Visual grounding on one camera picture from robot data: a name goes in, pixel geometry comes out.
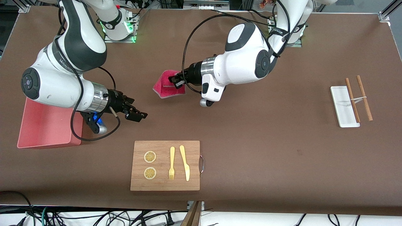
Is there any pink and grey cloth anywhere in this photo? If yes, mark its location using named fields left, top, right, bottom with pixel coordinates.
left=153, top=69, right=187, bottom=100

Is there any wooden cutting board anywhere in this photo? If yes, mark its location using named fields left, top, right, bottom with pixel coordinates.
left=130, top=140, right=204, bottom=191

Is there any yellow plastic fork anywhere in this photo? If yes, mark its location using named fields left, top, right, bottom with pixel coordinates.
left=169, top=146, right=176, bottom=181

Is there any yellow plastic knife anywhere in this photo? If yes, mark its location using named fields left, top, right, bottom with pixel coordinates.
left=179, top=145, right=190, bottom=182

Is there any grey power strip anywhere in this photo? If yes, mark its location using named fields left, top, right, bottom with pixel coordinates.
left=183, top=0, right=230, bottom=10

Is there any pink plastic bin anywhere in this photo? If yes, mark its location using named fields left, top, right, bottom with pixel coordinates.
left=17, top=97, right=83, bottom=149

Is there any wooden plank edge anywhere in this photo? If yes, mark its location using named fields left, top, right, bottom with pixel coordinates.
left=181, top=201, right=202, bottom=226

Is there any white rectangular tray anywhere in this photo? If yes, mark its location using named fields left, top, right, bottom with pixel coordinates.
left=330, top=86, right=361, bottom=128

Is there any brown wooden rod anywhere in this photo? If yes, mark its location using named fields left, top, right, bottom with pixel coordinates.
left=345, top=78, right=361, bottom=123
left=356, top=75, right=374, bottom=121

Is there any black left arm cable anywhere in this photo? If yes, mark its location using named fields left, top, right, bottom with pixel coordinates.
left=182, top=0, right=291, bottom=94

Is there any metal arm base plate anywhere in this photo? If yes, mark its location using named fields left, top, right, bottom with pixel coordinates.
left=268, top=17, right=302, bottom=48
left=104, top=13, right=137, bottom=43

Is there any black cable across table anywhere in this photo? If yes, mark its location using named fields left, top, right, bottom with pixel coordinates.
left=210, top=9, right=277, bottom=29

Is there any aluminium frame profile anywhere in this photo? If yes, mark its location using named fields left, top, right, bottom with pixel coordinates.
left=378, top=0, right=402, bottom=22
left=18, top=0, right=32, bottom=13

